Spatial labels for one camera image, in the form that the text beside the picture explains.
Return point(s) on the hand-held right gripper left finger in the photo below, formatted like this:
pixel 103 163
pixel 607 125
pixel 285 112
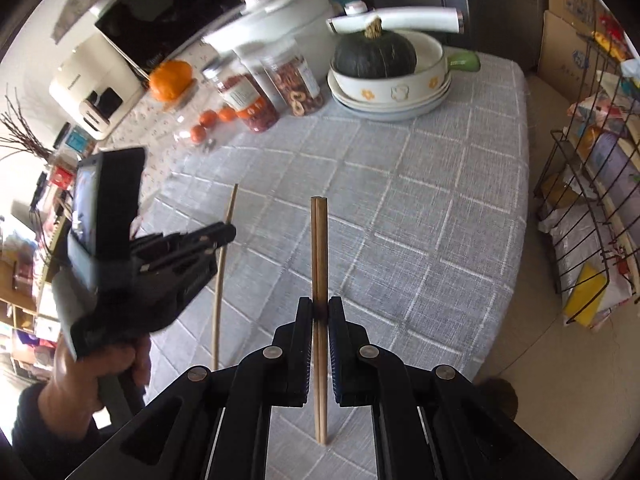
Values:
pixel 308 365

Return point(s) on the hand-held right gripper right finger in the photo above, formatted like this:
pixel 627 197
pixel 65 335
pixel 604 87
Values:
pixel 334 365

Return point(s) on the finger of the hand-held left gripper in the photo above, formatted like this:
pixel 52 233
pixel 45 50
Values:
pixel 160 290
pixel 200 237

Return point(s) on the long wooden chopstick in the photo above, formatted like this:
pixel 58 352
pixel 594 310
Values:
pixel 219 290

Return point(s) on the short wooden chopstick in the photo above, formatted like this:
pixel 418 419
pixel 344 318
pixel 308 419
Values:
pixel 323 250
pixel 315 250

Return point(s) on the person's left forearm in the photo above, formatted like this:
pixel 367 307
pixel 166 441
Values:
pixel 45 442

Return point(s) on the person's left hand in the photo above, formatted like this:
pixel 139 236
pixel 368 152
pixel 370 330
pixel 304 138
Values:
pixel 85 385

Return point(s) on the plastic jar with red label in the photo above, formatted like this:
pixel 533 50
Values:
pixel 62 177

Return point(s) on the clear container with black lid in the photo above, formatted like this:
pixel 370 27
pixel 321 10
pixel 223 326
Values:
pixel 80 142

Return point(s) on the small orange in jar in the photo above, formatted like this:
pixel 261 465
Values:
pixel 227 114
pixel 207 119
pixel 197 133

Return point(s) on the dried branches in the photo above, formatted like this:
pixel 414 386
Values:
pixel 20 135

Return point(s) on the glass jar with wooden lid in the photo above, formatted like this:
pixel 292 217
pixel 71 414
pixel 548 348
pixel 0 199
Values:
pixel 186 121

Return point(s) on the cluttered wooden shelf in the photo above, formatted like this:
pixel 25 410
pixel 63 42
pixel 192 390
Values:
pixel 25 285

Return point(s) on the cream air fryer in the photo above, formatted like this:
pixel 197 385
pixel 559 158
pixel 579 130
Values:
pixel 75 85

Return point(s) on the large orange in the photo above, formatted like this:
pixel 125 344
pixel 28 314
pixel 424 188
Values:
pixel 170 80

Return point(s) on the jar of red dried fruit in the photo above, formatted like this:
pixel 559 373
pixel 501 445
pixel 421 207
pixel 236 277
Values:
pixel 245 100

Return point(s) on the grey checked tablecloth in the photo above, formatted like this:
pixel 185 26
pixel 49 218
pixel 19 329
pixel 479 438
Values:
pixel 400 210

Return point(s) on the jar of dried fruit slices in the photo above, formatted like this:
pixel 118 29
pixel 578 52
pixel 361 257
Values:
pixel 295 85

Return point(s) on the black microwave oven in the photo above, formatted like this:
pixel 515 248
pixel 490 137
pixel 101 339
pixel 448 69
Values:
pixel 165 10

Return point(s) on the pale blue shallow dish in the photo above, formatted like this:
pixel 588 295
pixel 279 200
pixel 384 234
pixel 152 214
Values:
pixel 390 115

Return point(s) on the white electric pot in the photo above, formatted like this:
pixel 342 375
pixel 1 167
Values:
pixel 280 25

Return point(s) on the white shallow dish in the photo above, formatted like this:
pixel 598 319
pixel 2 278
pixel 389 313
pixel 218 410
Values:
pixel 390 105

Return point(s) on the dark green squash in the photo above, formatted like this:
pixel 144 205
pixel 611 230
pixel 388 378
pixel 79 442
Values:
pixel 375 55

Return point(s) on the yellow packet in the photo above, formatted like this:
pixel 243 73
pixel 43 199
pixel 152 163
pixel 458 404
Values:
pixel 585 292

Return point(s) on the purple bag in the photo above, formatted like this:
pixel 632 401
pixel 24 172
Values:
pixel 610 165

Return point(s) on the silver refrigerator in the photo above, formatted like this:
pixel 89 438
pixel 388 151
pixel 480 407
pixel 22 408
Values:
pixel 500 5

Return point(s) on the small cardboard box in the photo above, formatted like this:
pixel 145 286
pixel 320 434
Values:
pixel 565 60

